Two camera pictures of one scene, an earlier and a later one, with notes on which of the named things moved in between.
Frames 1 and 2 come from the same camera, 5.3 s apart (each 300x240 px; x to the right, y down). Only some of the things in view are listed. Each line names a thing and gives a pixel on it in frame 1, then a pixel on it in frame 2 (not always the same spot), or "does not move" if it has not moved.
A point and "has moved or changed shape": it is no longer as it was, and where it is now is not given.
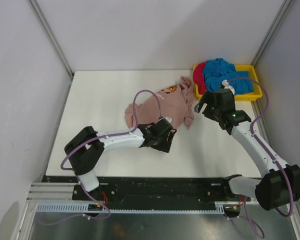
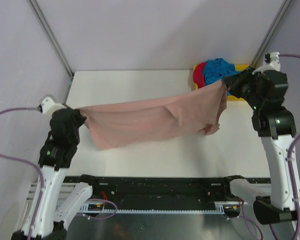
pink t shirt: (174, 102) has moved or changed shape
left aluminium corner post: (57, 45) does not move
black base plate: (125, 189) does not move
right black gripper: (205, 99) -> (232, 83)
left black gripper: (165, 146) -> (81, 118)
